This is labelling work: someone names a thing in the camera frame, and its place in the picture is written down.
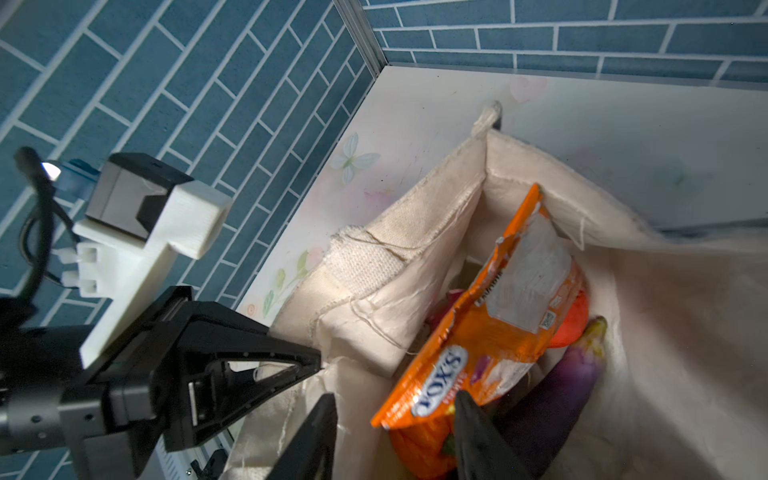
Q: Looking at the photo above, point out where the red tomato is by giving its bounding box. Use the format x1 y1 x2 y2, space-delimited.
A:
549 290 589 349

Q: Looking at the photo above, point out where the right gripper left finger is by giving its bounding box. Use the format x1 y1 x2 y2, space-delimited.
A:
267 393 338 480

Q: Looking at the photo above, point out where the pink dragon fruit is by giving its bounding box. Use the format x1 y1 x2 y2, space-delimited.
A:
425 289 464 331

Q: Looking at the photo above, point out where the purple eggplant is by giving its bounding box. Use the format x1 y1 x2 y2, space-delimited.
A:
492 316 608 479

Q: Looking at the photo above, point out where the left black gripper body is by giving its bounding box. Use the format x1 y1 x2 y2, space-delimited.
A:
1 286 198 479

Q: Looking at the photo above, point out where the orange Fox's candy bag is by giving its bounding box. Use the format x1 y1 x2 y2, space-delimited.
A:
371 185 584 430

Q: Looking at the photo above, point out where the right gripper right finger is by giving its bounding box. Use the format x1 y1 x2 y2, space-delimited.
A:
454 392 531 480

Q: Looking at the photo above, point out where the beige canvas tote bag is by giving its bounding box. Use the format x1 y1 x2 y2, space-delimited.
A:
223 104 767 479

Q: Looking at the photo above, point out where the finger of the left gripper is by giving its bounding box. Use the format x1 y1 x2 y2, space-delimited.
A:
163 301 321 451

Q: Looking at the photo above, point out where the orange pumpkin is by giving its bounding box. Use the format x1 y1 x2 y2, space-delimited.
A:
389 415 457 479

